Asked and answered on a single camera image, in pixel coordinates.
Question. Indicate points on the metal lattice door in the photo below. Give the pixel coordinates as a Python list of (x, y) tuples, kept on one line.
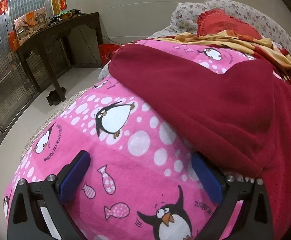
[(8, 75)]

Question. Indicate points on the red paper decoration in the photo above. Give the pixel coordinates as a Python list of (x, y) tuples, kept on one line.
[(63, 1), (3, 6)]

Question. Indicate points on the yellow and red blanket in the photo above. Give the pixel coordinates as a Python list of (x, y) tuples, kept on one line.
[(235, 41)]

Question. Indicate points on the pink penguin print blanket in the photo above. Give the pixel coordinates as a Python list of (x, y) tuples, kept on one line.
[(125, 165)]

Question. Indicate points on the pair of black shoes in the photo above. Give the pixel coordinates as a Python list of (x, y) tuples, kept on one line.
[(53, 98)]

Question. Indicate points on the dark red fleece sweater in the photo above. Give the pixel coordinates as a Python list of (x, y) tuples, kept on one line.
[(198, 100)]

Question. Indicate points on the woven bed mat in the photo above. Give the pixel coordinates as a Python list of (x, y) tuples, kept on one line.
[(60, 110)]

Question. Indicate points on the dark wooden table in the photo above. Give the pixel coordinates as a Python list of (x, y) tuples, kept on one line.
[(48, 40)]

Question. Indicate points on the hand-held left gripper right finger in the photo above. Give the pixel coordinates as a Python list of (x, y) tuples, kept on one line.
[(206, 180)]

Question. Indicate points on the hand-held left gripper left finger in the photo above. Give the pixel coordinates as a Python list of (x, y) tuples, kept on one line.
[(75, 175)]

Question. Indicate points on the red heart-shaped pillow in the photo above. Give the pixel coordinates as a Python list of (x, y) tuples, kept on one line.
[(223, 23)]

